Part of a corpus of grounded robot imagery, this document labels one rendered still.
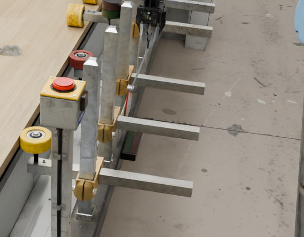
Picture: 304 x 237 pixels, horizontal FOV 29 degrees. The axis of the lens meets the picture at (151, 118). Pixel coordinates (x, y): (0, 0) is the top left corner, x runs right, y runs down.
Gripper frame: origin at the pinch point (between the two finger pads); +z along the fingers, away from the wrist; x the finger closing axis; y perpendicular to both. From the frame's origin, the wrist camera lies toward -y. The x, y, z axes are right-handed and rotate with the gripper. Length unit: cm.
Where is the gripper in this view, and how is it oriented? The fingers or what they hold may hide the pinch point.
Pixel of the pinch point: (148, 43)
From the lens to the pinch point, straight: 181.8
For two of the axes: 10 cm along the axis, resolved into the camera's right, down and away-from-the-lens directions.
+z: -0.9, 8.5, 5.1
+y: -1.3, 5.0, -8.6
